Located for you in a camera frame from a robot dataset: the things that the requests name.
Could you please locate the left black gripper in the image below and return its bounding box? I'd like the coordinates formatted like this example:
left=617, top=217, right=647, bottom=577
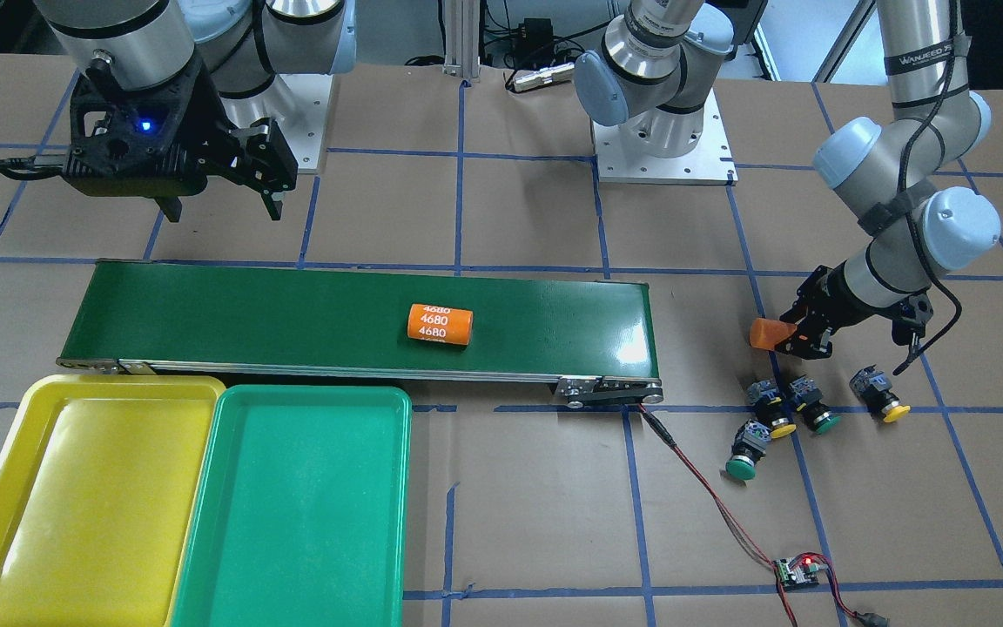
left=773, top=265, right=934, bottom=361

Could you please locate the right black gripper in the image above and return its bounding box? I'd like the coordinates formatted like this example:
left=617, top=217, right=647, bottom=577
left=0, top=58, right=298, bottom=223

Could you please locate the plain orange cylinder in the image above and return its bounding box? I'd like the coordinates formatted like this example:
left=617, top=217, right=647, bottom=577
left=748, top=318, right=798, bottom=352

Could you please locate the green push button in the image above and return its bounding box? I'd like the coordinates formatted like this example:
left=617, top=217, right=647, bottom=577
left=725, top=418, right=772, bottom=482
left=784, top=374, right=839, bottom=434

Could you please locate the yellow push button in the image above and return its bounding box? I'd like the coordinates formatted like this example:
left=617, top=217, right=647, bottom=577
left=747, top=380, right=798, bottom=438
left=849, top=365, right=912, bottom=423

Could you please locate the orange cylinder labelled 4680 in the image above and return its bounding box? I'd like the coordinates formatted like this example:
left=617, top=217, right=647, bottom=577
left=407, top=303, right=474, bottom=347

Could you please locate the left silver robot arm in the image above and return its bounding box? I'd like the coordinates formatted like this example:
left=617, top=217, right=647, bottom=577
left=574, top=1, right=1000, bottom=361

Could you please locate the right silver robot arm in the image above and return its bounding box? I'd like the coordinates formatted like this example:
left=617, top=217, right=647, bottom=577
left=0, top=1, right=357, bottom=222

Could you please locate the green conveyor belt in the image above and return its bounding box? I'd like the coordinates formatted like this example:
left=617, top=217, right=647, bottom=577
left=58, top=260, right=663, bottom=408

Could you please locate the small green circuit board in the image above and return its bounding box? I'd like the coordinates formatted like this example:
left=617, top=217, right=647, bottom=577
left=773, top=556, right=825, bottom=592

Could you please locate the green plastic tray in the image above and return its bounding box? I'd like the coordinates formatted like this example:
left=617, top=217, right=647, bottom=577
left=172, top=385, right=413, bottom=626

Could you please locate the yellow plastic tray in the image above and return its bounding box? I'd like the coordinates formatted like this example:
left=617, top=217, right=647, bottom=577
left=0, top=374, right=225, bottom=626

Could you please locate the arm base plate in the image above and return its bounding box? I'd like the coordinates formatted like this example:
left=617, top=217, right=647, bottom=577
left=222, top=74, right=337, bottom=174
left=590, top=91, right=739, bottom=185

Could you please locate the aluminium frame post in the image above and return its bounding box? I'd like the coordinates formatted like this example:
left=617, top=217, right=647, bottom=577
left=441, top=0, right=484, bottom=82

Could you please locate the red black wire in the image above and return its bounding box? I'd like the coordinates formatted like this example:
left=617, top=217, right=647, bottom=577
left=637, top=402, right=891, bottom=627

